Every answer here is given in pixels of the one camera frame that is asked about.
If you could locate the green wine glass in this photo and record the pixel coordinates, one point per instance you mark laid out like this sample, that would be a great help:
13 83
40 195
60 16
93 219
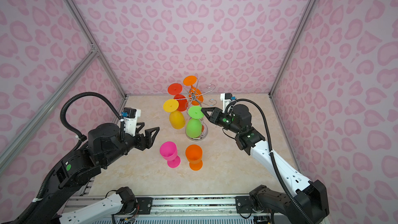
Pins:
194 125

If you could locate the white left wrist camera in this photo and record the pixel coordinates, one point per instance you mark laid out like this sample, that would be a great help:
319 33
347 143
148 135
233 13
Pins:
130 116

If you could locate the orange wine glass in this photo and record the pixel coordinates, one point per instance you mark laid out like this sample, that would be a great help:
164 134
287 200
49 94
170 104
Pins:
195 97
194 156

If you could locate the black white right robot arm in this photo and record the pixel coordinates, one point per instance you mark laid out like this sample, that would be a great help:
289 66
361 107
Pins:
302 201

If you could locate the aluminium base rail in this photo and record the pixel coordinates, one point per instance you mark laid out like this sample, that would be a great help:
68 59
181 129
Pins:
167 209

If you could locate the orange wine glass back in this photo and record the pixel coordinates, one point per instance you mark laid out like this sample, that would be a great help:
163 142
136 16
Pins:
195 97

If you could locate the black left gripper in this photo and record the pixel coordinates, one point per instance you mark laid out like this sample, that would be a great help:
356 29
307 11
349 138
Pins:
149 140

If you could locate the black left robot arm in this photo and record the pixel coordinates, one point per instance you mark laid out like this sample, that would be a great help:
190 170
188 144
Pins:
103 147

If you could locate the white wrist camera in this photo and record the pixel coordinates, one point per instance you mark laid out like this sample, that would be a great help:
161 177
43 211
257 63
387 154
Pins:
226 99
130 116

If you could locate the yellow wine glass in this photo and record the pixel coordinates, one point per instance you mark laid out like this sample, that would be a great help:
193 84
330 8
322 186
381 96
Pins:
176 118

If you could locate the pink wine glass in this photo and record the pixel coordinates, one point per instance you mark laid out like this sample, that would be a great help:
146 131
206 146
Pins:
169 152

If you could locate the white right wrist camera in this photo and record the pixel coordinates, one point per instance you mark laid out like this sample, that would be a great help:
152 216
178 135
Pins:
226 99

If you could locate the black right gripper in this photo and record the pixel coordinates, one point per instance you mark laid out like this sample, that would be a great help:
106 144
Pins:
216 116

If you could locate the red wine glass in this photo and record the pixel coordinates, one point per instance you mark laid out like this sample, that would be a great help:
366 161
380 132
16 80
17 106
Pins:
175 89

